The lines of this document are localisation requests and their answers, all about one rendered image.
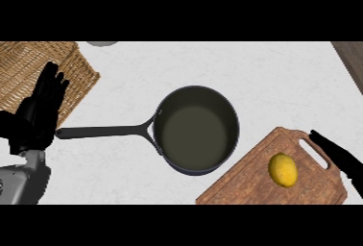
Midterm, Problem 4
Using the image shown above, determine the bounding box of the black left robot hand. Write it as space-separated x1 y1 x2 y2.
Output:
0 61 70 156

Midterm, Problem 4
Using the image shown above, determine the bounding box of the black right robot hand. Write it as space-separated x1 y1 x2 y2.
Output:
308 129 363 200

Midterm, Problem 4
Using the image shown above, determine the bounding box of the dark brown wooden panel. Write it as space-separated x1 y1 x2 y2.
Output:
330 41 363 96

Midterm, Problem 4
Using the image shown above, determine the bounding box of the yellow lemon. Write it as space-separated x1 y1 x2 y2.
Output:
266 152 299 188

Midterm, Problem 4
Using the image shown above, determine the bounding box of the grey round object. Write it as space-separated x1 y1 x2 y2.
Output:
85 41 119 48

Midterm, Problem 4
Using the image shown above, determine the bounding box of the dark grey frying pan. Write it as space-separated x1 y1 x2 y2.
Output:
54 85 240 177

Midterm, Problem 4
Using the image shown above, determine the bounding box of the brown wooden cutting board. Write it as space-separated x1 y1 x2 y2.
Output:
194 126 348 206

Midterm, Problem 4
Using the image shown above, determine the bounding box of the woven wicker basket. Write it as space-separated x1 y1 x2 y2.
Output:
0 41 101 130

